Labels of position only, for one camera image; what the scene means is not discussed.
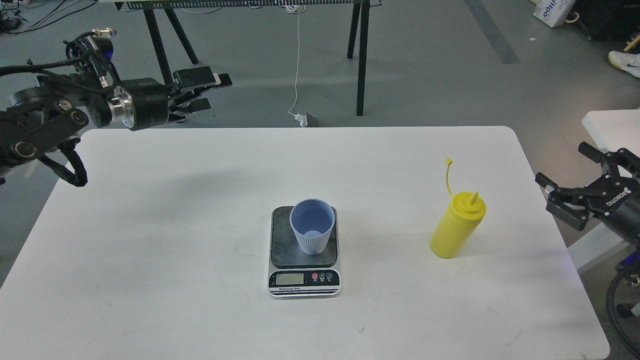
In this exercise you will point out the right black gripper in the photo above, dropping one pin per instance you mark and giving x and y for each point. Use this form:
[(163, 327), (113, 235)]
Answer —
[(613, 197)]

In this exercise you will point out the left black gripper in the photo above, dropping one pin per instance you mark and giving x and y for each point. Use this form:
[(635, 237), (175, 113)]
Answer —
[(144, 103)]

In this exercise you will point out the yellow squeeze bottle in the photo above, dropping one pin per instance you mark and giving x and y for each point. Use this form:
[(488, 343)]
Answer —
[(464, 212)]

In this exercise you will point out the blue ribbed cup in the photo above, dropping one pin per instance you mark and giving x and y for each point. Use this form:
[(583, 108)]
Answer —
[(312, 221)]

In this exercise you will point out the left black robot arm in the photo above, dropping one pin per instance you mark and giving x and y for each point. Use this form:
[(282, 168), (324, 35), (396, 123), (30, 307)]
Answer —
[(43, 122)]

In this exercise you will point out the digital kitchen scale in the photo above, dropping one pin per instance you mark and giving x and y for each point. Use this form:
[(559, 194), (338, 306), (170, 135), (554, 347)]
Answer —
[(294, 274)]

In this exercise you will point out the white power adapter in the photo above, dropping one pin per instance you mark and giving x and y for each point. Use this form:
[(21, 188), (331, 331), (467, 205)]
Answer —
[(302, 120)]

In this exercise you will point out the white sneaker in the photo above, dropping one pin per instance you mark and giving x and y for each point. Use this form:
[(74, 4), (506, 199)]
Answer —
[(629, 63)]

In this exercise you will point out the white cardboard box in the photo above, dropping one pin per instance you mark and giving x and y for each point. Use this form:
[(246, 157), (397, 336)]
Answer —
[(555, 12)]

